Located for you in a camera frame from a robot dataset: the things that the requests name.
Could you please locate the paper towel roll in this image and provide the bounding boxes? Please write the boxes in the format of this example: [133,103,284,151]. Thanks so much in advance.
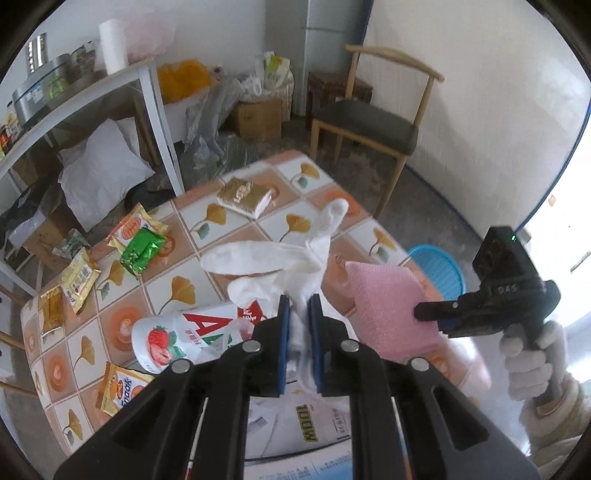
[95,19,129,75]

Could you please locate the white side table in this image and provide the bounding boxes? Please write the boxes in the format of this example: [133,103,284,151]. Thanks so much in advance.
[0,59,186,301]

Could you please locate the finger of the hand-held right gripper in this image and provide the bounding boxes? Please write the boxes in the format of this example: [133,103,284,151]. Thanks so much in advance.
[414,299,460,324]

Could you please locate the metal pot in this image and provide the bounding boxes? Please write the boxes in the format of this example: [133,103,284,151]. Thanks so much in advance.
[11,54,81,123]

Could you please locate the blue plastic basket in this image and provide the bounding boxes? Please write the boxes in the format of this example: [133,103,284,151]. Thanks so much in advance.
[406,244,466,305]

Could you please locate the dark wooden stool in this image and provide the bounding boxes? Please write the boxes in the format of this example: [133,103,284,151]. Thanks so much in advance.
[305,71,374,132]

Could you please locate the white bag green print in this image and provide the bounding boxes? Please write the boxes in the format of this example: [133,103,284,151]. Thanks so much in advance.
[256,52,294,90]

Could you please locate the yellow plastic bag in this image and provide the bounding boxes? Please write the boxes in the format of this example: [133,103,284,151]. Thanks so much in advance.
[157,60,213,104]

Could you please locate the white milk bottle red cap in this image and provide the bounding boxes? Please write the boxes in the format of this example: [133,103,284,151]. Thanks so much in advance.
[131,300,269,376]

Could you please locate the grey plastic bag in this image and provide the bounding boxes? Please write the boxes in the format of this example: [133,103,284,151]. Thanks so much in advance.
[185,76,245,144]

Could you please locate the yellow snack packet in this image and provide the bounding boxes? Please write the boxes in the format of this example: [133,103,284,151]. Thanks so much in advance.
[61,247,101,312]

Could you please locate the white mattress blue edge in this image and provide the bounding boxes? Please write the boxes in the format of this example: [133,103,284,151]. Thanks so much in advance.
[360,0,591,241]

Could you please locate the grey refrigerator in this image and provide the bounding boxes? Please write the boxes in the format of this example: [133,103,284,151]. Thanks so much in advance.
[302,0,372,121]

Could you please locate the gold brown wrapped pack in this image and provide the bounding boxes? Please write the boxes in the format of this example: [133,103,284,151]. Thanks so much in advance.
[217,178,274,219]

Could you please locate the white cotton glove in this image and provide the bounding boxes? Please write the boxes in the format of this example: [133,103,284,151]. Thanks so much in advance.
[199,198,350,393]

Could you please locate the metal utensil holder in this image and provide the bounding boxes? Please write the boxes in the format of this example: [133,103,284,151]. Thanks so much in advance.
[25,37,49,72]

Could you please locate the person's right hand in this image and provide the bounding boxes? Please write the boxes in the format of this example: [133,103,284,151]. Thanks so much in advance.
[501,320,573,402]

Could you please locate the pink sponge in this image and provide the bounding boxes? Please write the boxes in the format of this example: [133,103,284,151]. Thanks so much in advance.
[344,261,440,357]

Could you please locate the gold snack packet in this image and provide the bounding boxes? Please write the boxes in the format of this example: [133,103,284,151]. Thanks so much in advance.
[39,285,65,333]

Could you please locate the orange red snack packet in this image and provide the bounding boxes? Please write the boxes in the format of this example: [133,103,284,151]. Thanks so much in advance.
[107,203,171,254]

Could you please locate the dark cloth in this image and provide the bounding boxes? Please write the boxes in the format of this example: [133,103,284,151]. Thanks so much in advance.
[0,182,65,241]

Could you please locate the green foil snack packet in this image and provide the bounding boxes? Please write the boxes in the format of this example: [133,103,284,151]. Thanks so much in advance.
[119,227,168,278]

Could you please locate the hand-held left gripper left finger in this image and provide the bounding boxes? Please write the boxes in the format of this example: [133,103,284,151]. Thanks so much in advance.
[53,295,291,480]

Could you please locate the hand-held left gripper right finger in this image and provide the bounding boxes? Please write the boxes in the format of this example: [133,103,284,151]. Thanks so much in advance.
[308,294,541,480]

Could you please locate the white pillow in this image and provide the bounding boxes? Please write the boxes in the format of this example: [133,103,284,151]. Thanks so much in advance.
[58,117,155,232]

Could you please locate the white cardboard product box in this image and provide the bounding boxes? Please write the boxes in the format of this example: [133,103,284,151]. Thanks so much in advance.
[243,388,365,480]

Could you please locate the pink plastic bag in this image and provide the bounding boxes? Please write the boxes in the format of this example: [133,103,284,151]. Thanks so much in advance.
[122,9,176,63]

